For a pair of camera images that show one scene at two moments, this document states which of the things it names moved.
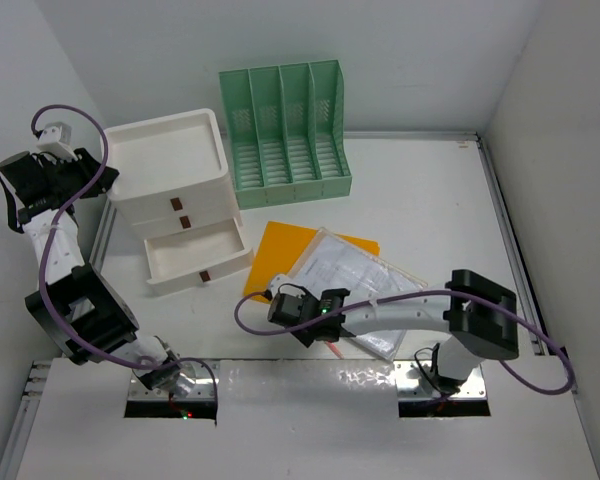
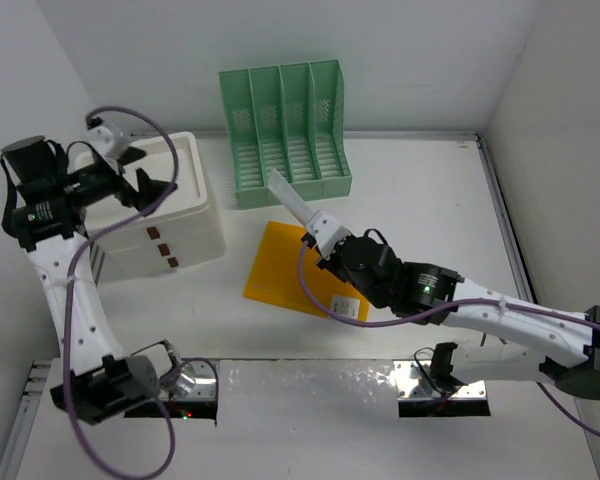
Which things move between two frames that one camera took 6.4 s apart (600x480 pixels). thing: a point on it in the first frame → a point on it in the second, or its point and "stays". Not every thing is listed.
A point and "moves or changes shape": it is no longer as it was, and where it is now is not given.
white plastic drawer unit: x=174 y=192 moves or changes shape
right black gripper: x=307 y=337 → x=330 y=264
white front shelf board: x=299 y=419 stays
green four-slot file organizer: x=287 y=132 stays
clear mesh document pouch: x=332 y=263 → x=283 y=190
